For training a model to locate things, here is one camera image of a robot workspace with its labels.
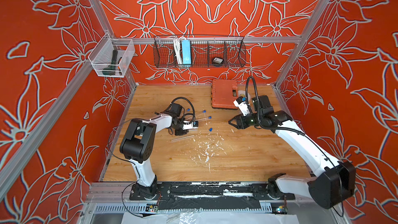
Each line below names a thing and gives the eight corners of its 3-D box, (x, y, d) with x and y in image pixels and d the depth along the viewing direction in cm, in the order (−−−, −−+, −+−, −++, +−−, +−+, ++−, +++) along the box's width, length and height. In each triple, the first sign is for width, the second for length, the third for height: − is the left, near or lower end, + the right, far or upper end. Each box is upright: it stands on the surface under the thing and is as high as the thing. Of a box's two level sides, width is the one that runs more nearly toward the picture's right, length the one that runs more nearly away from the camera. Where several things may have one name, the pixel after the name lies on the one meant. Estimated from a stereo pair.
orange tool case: (212, 110, 107) (212, 104, 102) (210, 83, 124) (210, 78, 119) (240, 109, 107) (242, 104, 102) (234, 83, 124) (236, 78, 119)
